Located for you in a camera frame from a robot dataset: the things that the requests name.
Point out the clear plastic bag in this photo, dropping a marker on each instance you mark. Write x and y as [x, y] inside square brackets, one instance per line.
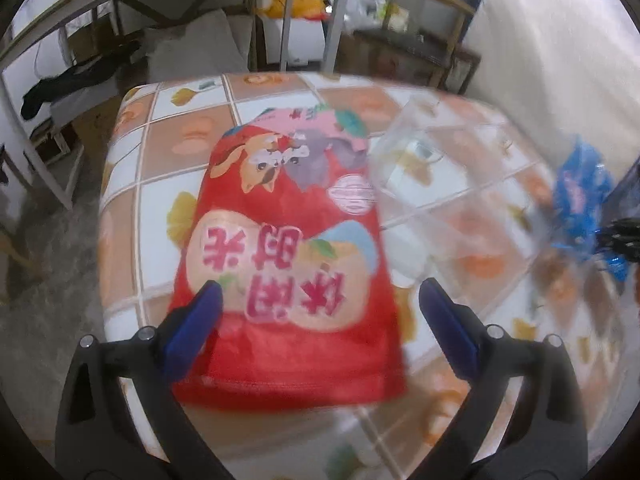
[450, 170]

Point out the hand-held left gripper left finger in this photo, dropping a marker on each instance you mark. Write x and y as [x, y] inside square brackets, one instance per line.
[192, 330]

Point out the black clothing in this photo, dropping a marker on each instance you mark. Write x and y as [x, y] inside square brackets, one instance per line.
[65, 80]

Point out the white mattress with blue edging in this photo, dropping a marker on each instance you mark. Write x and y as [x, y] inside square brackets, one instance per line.
[550, 50]

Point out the green and white carton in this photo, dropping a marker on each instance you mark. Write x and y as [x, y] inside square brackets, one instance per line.
[395, 17]

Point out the white frame long desk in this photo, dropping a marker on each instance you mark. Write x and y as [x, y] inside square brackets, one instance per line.
[337, 15]

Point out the brown cardboard box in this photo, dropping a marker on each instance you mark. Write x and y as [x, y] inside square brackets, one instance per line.
[90, 40]

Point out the yellow plastic bag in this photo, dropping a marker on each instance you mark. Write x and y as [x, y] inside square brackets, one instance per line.
[295, 2]

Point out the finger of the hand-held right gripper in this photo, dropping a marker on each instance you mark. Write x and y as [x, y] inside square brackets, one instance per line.
[627, 182]
[625, 237]

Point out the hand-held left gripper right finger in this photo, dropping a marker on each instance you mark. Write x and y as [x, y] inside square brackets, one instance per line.
[447, 330]

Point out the wooden armchair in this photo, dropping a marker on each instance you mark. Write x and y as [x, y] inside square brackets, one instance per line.
[400, 45]

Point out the grey white sack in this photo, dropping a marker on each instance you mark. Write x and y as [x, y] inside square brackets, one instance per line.
[195, 50]

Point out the white foam box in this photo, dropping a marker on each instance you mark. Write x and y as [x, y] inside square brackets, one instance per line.
[300, 42]

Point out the dark wooden stool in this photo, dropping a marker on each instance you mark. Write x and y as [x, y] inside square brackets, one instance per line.
[467, 67]

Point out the blue snack wrapper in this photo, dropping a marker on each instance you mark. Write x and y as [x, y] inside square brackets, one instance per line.
[582, 195]

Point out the red snack bag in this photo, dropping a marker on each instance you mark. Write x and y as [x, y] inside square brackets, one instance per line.
[280, 210]

